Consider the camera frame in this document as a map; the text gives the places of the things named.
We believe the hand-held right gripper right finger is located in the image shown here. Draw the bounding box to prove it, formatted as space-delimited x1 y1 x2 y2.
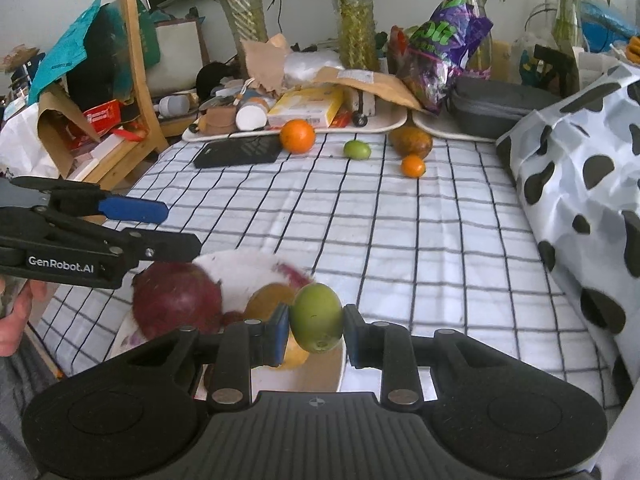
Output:
343 304 506 407

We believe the white framed board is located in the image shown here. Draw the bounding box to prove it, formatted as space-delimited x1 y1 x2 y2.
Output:
144 16 209 99

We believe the white plastic bag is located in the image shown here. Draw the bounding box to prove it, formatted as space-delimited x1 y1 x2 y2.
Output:
284 50 347 86

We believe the white tray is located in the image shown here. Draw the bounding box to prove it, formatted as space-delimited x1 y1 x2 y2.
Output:
181 104 409 143
412 109 502 144

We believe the teal plastic bag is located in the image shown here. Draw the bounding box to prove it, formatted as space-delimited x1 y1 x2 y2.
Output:
27 0 162 107

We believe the red cardboard box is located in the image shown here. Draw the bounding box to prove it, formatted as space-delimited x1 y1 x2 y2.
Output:
81 100 127 137

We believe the brown green oval fruit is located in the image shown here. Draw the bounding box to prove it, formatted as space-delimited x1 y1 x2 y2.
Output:
389 126 434 160

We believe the black round hat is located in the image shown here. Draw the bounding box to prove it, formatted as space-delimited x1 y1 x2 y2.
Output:
195 62 242 102

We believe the small orange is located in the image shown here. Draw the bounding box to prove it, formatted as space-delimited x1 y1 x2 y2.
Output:
401 154 427 179

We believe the person's left hand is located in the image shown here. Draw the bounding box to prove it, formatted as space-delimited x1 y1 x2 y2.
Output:
0 280 49 357

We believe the large orange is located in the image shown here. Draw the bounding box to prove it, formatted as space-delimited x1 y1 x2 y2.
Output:
279 118 317 155

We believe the blue plastic bag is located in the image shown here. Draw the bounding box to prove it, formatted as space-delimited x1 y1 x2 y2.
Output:
580 0 640 42

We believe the brown round container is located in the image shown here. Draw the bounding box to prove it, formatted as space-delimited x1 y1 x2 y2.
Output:
206 105 237 137

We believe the dark red round fruit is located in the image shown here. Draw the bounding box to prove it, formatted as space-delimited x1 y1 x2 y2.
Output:
131 261 224 344

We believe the grey white bottle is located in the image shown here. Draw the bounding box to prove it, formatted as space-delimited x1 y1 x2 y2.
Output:
158 94 192 117

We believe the cow print blanket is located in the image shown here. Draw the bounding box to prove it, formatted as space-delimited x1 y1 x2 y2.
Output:
495 62 640 413

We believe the grey zip case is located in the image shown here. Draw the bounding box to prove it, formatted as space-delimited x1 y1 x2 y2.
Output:
446 75 562 139

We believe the black stand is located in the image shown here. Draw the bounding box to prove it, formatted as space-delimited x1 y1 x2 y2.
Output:
531 43 582 99

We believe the red snack packet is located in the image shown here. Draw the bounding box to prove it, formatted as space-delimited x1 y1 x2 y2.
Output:
387 25 417 77

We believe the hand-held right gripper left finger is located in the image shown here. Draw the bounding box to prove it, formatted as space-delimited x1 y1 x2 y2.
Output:
107 304 292 408

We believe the large yellow fruit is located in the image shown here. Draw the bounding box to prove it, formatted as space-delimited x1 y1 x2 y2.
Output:
243 282 312 372

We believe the glass vase with plant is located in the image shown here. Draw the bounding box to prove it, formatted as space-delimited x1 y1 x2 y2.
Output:
442 0 508 81
525 0 612 63
300 0 401 75
155 0 273 80

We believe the wooden chair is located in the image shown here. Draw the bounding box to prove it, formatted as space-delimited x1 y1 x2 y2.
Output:
67 0 172 184

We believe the white floral plate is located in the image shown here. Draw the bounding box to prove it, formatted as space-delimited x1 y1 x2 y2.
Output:
107 251 347 394

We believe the person's left leg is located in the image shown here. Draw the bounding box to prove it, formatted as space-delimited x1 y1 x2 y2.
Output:
0 345 68 480

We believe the purple snack bag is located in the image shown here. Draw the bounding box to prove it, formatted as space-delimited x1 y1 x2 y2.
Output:
399 0 495 117

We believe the brown paper envelope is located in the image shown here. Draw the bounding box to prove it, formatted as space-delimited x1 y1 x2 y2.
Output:
309 66 427 112

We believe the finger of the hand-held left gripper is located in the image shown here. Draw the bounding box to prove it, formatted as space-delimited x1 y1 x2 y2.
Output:
10 176 169 226
47 210 203 273

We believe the checked white bedsheet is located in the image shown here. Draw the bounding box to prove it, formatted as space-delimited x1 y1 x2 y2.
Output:
30 130 623 411

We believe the yellow cardboard box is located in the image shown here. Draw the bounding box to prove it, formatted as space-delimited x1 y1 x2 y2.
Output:
267 86 347 129

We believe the white cylinder container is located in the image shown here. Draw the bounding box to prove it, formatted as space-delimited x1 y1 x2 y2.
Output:
235 104 269 132

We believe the torn brown paper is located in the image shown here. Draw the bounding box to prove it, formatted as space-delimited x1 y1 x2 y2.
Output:
241 34 292 97

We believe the brown cardboard sheet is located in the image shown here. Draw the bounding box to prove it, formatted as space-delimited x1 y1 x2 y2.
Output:
36 84 102 179

